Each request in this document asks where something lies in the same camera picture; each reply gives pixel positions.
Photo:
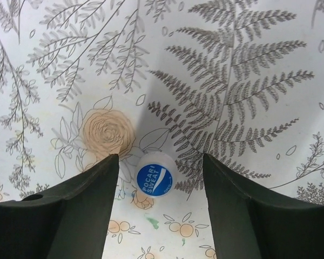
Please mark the small blue cap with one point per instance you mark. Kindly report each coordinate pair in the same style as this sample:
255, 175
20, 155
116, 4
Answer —
156, 174

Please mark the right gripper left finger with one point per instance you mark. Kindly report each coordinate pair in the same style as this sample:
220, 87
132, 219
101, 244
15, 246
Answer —
69, 220

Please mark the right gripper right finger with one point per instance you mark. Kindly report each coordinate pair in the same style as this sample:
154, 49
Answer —
249, 220

